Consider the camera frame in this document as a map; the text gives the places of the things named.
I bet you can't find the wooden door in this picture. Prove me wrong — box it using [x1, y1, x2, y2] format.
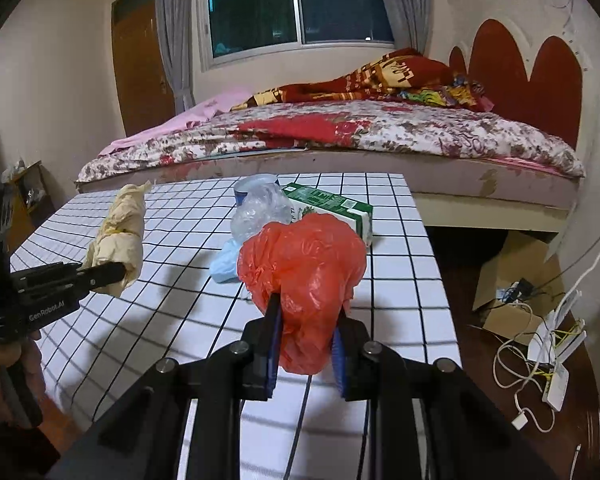
[111, 0, 177, 138]

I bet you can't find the red plastic bag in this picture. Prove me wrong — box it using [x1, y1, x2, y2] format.
[237, 212, 368, 376]

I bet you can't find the clear plastic bottle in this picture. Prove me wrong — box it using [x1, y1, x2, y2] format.
[230, 174, 293, 243]

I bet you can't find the pink cloth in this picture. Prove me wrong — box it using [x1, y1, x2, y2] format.
[97, 86, 253, 157]

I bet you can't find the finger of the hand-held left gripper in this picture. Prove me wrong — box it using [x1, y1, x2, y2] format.
[77, 261, 129, 294]

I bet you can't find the beige paper wrapper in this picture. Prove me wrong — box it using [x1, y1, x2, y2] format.
[82, 182, 153, 298]

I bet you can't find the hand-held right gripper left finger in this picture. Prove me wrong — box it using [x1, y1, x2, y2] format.
[45, 294, 283, 480]

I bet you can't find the light blue plastic wrap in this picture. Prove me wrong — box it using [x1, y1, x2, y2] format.
[210, 239, 248, 286]

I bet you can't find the colourful printed cloth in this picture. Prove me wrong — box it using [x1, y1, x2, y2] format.
[397, 74, 487, 111]

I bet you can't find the bed with floral sheet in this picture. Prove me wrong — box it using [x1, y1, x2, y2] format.
[75, 17, 588, 233]

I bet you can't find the grey curtain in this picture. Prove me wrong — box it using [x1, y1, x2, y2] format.
[370, 0, 436, 56]
[155, 0, 203, 116]

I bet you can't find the white grid tablecloth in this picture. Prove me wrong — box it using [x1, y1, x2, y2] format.
[7, 172, 463, 480]

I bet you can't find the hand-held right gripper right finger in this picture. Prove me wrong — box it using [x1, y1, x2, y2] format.
[330, 308, 561, 480]

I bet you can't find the red and white headboard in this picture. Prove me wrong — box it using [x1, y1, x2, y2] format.
[447, 17, 588, 138]

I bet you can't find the sliding window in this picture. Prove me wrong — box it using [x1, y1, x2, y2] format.
[200, 0, 396, 66]

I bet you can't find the cardboard box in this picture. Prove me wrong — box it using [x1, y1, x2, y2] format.
[472, 230, 566, 346]

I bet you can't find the white power cable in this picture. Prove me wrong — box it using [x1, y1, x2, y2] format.
[492, 160, 600, 433]

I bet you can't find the wooden side cabinet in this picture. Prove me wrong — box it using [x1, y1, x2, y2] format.
[0, 160, 56, 233]

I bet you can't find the red printed blanket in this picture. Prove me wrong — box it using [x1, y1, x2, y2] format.
[230, 47, 493, 113]

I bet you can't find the white router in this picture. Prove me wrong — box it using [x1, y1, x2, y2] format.
[525, 290, 588, 413]

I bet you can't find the green drink carton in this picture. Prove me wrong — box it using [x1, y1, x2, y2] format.
[280, 182, 373, 248]

